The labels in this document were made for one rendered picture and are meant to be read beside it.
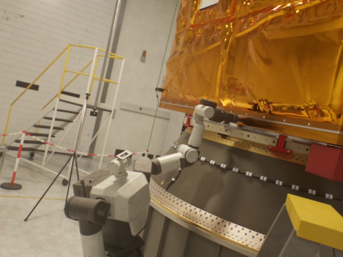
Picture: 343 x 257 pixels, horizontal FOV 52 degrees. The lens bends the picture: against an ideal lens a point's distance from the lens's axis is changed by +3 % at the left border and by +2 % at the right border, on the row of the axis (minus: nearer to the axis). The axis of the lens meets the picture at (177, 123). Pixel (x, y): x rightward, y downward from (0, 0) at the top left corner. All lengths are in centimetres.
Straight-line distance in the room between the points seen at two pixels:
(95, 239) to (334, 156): 107
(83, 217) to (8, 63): 796
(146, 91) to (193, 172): 808
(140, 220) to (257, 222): 59
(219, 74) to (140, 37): 782
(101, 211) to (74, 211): 11
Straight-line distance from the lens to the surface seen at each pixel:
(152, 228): 223
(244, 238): 183
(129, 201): 157
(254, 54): 207
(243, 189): 193
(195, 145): 192
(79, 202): 151
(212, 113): 190
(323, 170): 167
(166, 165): 185
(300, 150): 195
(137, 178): 166
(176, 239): 204
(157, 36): 1028
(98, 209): 148
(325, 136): 164
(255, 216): 187
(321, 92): 165
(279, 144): 194
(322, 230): 103
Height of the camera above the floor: 172
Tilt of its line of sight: 2 degrees down
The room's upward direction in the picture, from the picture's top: 13 degrees clockwise
